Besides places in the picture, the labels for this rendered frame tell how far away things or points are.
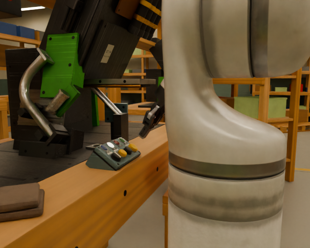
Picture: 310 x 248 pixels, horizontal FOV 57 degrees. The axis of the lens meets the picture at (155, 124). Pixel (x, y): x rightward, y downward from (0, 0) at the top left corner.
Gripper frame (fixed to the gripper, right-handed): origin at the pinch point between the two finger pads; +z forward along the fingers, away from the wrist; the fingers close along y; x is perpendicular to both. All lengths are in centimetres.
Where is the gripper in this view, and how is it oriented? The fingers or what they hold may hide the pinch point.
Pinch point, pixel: (144, 131)
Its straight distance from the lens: 81.5
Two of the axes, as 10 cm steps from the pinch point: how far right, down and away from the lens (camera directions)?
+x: 7.7, 6.1, -1.9
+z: -5.4, 7.8, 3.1
